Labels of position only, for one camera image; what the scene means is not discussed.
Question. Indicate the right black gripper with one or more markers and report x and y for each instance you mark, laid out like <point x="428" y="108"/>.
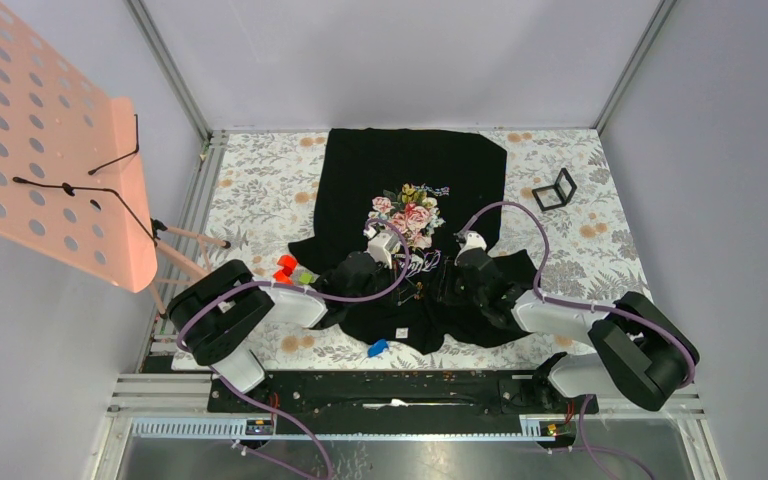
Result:
<point x="445" y="288"/>

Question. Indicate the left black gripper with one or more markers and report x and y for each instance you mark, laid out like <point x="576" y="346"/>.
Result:
<point x="400" y="294"/>

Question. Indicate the black floral t-shirt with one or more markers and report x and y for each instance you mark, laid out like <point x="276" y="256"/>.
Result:
<point x="426" y="183"/>

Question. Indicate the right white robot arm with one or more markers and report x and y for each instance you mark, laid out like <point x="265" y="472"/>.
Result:
<point x="638" y="352"/>

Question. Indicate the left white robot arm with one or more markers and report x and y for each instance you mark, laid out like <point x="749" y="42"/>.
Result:
<point x="216" y="314"/>

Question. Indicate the black brooch box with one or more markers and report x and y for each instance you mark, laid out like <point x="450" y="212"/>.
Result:
<point x="558" y="194"/>

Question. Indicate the blue clip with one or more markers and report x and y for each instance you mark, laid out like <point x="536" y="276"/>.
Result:
<point x="377" y="348"/>

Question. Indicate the green cube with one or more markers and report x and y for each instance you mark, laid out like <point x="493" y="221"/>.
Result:
<point x="304" y="277"/>

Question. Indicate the floral table mat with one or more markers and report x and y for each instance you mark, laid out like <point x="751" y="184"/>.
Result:
<point x="264" y="196"/>

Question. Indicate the orange red block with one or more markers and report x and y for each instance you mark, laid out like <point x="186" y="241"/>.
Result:
<point x="287" y="265"/>

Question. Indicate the pink perforated music stand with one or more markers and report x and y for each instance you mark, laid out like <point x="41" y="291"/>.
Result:
<point x="72" y="185"/>

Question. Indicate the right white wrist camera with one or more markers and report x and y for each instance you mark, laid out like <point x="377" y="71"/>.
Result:
<point x="470" y="240"/>

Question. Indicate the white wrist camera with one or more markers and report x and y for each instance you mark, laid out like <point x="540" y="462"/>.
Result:
<point x="470" y="240"/>
<point x="382" y="245"/>

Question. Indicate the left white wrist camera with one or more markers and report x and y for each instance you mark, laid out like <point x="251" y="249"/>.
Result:
<point x="382" y="245"/>

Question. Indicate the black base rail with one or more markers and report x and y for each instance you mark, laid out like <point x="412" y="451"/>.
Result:
<point x="415" y="400"/>

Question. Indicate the grey cable duct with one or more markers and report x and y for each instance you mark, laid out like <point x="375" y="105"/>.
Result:
<point x="257" y="429"/>

